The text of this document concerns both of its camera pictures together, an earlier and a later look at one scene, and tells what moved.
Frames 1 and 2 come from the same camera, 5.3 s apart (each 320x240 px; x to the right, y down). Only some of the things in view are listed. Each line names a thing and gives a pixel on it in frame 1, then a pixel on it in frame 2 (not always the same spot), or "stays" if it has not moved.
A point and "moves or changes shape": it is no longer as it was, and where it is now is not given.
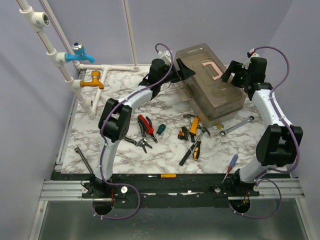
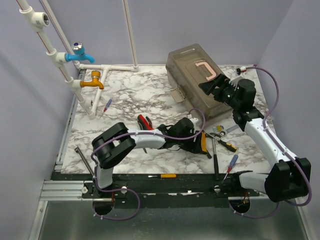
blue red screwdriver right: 232,164 stays
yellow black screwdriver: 196,150 to 231,147
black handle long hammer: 202,129 to 216,162
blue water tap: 78,49 stays
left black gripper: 183,73 to 193,146
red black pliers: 146,127 stays
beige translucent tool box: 213,100 moves or changes shape
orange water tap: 95,75 stays
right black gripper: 235,68 to 208,87
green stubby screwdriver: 160,129 stays
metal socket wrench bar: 77,150 stays
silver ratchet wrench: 223,133 stays
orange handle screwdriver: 165,176 stays
